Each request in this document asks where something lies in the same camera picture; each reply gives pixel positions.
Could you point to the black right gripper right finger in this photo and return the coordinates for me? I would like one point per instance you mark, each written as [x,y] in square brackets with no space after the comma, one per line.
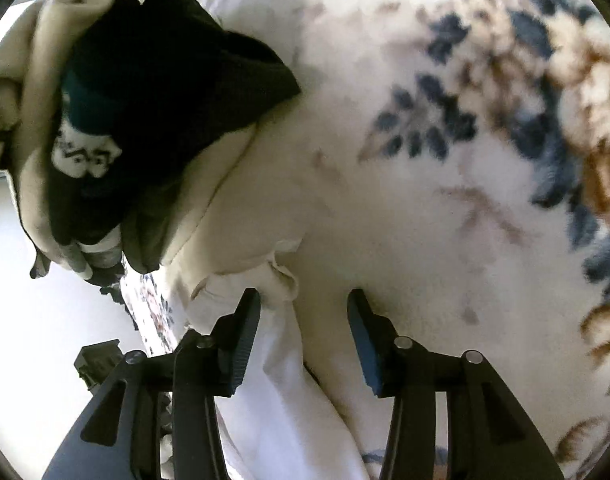
[490,435]

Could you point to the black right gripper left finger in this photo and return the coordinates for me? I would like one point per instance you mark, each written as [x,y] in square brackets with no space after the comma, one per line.
[117,435]

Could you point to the floral bed blanket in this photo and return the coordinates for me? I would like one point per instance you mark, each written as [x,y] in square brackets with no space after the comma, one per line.
[452,159]

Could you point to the white small garment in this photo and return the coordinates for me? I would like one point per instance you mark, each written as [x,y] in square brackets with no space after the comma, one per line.
[279,424]

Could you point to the black device on floor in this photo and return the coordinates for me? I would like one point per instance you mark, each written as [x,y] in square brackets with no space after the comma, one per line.
[95,363]

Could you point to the beige garment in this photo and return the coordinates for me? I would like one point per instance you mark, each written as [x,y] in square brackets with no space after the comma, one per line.
[33,55]

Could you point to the black clothes pile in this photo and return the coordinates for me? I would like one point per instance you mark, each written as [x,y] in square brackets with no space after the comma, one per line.
[148,87]

